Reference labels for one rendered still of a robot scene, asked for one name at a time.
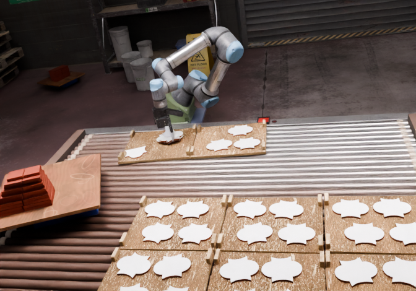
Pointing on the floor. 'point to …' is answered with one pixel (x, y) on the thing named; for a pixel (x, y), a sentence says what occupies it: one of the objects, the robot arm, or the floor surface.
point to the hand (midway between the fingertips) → (171, 135)
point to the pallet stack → (6, 63)
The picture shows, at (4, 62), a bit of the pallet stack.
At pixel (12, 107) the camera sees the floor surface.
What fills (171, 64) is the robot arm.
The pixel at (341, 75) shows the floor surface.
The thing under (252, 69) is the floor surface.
